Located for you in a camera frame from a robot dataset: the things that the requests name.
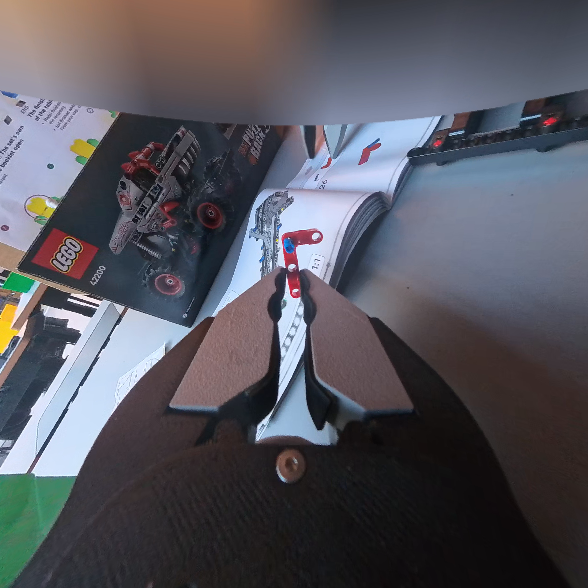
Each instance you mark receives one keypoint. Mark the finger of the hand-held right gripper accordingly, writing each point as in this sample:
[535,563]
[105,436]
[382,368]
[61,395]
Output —
[308,141]
[335,138]

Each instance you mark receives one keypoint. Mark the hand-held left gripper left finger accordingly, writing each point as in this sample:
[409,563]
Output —
[229,353]

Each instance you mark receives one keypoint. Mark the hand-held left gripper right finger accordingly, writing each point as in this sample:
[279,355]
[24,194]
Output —
[356,353]

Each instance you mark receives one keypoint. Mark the blue lego pin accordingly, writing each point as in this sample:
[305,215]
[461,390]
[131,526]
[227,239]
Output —
[289,246]

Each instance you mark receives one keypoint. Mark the red angled lego beam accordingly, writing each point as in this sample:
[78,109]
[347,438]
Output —
[292,266]

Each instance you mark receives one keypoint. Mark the lego instruction booklet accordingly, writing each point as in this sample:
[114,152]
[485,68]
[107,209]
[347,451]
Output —
[349,206]

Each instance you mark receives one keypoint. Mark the black lego box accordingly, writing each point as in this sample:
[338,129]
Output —
[138,229]

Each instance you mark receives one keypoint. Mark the black lego chassis model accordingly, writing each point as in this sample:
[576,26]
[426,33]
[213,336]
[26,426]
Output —
[505,138]

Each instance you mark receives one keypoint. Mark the white sticker sheet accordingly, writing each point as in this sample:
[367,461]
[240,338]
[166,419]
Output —
[138,372]

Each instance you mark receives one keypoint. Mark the yellow storage bin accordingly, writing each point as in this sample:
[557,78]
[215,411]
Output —
[8,326]

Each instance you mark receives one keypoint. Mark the green plastic bin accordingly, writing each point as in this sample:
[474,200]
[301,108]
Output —
[27,519]

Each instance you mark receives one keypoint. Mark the white printed instruction sheet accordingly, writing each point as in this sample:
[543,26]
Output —
[32,160]

